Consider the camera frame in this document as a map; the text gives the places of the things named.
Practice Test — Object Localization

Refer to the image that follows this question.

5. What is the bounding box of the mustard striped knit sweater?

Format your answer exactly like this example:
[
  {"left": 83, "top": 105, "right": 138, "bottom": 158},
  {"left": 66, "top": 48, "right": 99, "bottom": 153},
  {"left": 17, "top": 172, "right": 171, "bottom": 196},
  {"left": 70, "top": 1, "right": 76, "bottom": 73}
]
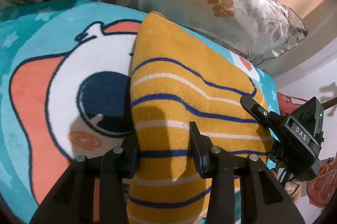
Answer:
[{"left": 127, "top": 13, "right": 273, "bottom": 223}]

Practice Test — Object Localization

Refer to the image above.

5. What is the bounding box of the person's right hand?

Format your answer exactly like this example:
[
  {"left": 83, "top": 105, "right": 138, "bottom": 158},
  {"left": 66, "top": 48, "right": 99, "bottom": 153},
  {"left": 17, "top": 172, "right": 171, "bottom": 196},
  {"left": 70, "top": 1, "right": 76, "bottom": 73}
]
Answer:
[{"left": 284, "top": 181, "right": 302, "bottom": 203}]

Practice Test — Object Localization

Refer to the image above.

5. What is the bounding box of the red plastic bag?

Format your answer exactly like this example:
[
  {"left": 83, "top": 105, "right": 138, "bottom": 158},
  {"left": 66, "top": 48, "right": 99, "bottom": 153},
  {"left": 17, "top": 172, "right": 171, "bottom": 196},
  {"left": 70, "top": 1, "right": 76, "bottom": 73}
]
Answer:
[{"left": 277, "top": 92, "right": 307, "bottom": 115}]

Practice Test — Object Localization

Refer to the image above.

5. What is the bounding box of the orange plastic bag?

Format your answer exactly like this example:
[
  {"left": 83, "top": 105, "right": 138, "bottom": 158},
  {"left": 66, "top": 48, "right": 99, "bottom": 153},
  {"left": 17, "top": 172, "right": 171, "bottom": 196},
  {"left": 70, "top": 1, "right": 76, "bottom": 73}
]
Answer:
[{"left": 308, "top": 159, "right": 336, "bottom": 209}]

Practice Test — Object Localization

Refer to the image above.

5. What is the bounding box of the white leaf print pillow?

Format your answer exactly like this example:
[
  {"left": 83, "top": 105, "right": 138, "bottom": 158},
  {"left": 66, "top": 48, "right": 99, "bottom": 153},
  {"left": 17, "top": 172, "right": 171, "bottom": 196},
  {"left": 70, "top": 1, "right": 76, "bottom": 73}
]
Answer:
[{"left": 86, "top": 0, "right": 309, "bottom": 67}]

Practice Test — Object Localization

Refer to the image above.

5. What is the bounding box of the turquoise cartoon fleece blanket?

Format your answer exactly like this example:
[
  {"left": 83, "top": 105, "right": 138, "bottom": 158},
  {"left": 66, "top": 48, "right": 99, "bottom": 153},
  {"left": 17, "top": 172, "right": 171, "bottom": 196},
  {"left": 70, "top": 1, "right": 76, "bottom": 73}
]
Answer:
[{"left": 1, "top": 0, "right": 279, "bottom": 223}]

